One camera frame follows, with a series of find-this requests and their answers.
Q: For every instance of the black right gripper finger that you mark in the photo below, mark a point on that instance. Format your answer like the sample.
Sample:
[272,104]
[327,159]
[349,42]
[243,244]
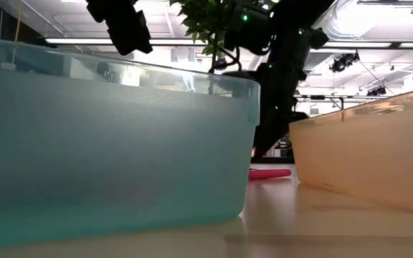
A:
[269,134]

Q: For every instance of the pink pen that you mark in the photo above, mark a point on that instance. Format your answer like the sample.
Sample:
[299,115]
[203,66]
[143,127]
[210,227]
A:
[269,174]

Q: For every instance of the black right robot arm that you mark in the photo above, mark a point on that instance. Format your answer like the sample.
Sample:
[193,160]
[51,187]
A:
[289,14]

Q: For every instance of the black ceiling spotlight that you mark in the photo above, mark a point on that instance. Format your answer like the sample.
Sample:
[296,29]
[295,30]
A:
[376,91]
[344,61]

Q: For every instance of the green leafy plant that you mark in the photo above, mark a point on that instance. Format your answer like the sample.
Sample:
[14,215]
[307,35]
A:
[203,21]

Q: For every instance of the orange translucent plastic bin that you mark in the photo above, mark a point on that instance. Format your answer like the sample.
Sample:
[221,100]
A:
[371,154]

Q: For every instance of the green translucent plastic bin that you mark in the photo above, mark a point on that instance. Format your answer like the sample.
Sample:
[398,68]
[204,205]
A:
[102,143]

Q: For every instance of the black ceiling track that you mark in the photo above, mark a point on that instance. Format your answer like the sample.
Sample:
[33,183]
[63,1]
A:
[389,2]

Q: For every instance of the black aluminium table frame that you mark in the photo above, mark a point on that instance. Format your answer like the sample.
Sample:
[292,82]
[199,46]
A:
[282,160]

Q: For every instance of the black overhead gantry frame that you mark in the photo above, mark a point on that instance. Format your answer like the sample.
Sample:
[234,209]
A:
[341,102]

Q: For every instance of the round black ceiling camera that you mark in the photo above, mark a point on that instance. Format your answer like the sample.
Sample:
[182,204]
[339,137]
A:
[221,64]

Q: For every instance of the silver ventilation duct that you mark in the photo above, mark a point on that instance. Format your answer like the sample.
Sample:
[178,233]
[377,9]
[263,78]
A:
[353,18]

